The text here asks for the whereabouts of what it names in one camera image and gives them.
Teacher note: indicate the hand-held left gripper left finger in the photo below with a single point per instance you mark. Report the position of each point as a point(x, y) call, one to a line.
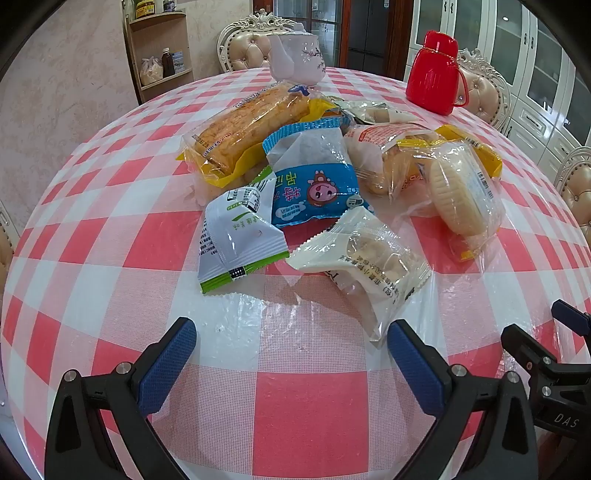
point(168, 364)

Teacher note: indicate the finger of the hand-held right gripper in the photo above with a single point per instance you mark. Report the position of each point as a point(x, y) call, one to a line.
point(526, 348)
point(567, 312)

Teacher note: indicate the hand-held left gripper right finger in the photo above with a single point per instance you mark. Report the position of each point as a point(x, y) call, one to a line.
point(413, 364)

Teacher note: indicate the white packet of small cakes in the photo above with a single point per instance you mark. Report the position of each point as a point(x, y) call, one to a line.
point(369, 267)

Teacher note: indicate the green white snack packet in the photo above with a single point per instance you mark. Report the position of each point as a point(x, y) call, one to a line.
point(240, 235)

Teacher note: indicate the round cake packet yellow ends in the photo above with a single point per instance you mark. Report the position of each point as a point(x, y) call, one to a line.
point(461, 194)

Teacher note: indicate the blue snack packet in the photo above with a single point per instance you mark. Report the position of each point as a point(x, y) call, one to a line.
point(314, 184)

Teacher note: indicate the clear bread packet orange label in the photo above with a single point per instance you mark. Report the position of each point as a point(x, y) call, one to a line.
point(383, 147)

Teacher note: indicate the long bread packet yellow tray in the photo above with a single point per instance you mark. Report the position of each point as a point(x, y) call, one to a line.
point(251, 124)

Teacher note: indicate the small silver snack packet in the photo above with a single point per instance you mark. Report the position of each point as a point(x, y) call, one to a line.
point(369, 111)

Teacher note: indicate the red white checked tablecloth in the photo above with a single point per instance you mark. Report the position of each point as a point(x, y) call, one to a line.
point(120, 258)

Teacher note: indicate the cream tufted dining chair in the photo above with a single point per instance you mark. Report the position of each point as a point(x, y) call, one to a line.
point(5, 249)
point(577, 184)
point(485, 92)

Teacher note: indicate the white glass-front cabinet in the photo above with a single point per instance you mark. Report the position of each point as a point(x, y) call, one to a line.
point(531, 55)

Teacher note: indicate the red thermos jug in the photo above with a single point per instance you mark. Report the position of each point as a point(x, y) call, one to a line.
point(431, 76)

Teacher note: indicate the plastic bag on shelf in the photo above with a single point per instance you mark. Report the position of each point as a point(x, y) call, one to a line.
point(151, 71)

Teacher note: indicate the brown bottle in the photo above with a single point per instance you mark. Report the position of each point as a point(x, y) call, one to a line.
point(168, 64)

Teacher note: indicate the white teapot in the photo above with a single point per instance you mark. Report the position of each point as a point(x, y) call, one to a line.
point(300, 57)

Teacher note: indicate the wooden corner shelf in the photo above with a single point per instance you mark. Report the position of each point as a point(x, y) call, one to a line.
point(157, 37)

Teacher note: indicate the beige tufted chair back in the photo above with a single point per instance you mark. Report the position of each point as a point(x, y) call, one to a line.
point(247, 46)

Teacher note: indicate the dark glass door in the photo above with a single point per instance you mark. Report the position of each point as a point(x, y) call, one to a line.
point(360, 32)

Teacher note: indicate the yellow lidded jar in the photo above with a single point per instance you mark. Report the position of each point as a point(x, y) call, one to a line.
point(144, 8)

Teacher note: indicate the dark small jar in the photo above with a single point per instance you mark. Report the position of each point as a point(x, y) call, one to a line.
point(169, 4)

